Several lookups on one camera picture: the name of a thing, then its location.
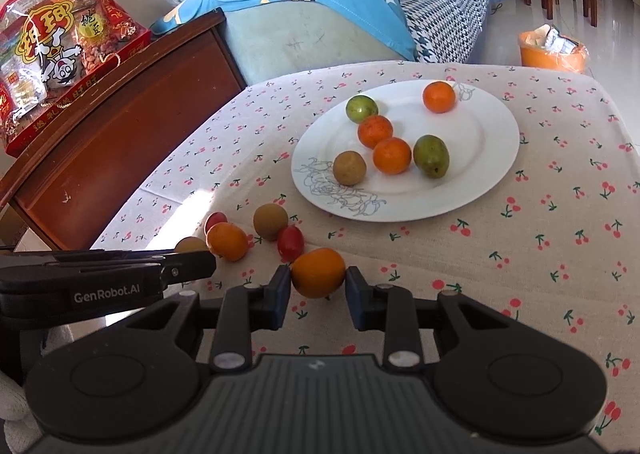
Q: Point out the houndstooth blanket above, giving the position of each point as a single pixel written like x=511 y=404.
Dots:
x=450 y=19

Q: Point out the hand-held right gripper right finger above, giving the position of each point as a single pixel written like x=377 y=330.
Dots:
x=356 y=299

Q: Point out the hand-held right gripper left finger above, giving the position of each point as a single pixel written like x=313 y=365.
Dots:
x=280 y=294

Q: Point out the small round green jujube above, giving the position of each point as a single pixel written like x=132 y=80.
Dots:
x=361 y=108

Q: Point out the red snack bag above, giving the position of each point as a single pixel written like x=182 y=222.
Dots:
x=60 y=59

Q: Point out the large oval green jujube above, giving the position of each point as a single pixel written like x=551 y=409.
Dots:
x=431 y=155

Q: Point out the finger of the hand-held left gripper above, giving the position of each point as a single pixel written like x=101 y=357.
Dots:
x=192 y=264

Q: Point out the brown kiwi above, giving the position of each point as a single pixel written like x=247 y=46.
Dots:
x=270 y=220
x=349 y=167
x=191 y=245

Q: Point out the green sofa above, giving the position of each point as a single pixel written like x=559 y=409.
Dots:
x=300 y=39

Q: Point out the red cherry tomato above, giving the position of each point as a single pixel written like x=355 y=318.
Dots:
x=290 y=241
x=215 y=219

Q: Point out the person's left hand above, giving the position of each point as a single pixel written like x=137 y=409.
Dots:
x=10 y=404

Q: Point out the brown wooden cabinet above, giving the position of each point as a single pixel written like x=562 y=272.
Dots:
x=125 y=134

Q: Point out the white patterned plate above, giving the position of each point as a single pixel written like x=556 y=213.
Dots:
x=480 y=144

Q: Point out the orange mandarin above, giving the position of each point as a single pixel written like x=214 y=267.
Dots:
x=439 y=96
x=375 y=130
x=227 y=241
x=392 y=155
x=318 y=272

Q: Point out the orange trash bin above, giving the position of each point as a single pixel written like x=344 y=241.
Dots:
x=552 y=56

